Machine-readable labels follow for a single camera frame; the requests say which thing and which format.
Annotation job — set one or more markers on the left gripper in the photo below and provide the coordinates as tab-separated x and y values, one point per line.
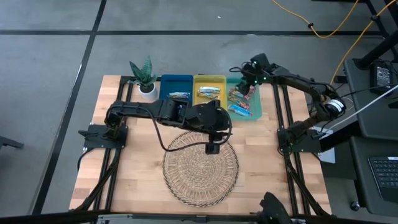
214	119

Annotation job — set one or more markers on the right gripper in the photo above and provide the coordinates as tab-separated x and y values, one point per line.
255	77

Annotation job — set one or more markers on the red orange granola bar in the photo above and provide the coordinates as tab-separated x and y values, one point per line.
234	92
252	90
239	102

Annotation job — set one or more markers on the dark green granola bar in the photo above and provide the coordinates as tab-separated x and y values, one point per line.
207	96

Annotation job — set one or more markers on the chocolate chip granola bar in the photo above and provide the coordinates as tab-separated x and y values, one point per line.
240	110

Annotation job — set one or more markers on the orange blue granola bar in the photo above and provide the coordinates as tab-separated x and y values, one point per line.
210	90

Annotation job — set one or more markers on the purple blue granola bar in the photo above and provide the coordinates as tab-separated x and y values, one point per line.
179	95

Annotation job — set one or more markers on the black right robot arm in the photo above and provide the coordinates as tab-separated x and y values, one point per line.
298	81

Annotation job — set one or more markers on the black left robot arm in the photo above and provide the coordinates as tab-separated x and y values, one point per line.
140	112

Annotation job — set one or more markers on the teal plastic bin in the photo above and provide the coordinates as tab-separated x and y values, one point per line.
256	105

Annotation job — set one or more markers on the yellow plastic bin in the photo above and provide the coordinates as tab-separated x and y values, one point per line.
210	81

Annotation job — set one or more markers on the blue plastic bin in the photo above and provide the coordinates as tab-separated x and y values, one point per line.
175	84

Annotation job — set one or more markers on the round woven placemat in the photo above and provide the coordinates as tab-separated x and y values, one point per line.
199	174

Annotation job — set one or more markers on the white plant pot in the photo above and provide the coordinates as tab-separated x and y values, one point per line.
149	93

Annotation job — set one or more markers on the green snake plant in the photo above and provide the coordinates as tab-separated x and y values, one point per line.
144	73

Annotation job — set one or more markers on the black foreground device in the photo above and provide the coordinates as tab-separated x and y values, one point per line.
273	210

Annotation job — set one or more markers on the black support pole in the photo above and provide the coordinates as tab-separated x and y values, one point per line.
373	53

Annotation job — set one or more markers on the black side desk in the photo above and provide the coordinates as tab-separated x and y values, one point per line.
373	124

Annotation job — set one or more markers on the black power supply unit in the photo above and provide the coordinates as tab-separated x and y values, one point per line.
382	76

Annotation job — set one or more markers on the black caster wheel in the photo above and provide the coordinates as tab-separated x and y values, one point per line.
354	205

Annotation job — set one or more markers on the black keyboard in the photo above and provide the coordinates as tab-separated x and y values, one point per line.
385	174

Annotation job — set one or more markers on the black stand leg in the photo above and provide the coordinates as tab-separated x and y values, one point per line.
9	143

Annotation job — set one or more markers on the black aluminium table frame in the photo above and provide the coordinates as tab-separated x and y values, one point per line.
123	79

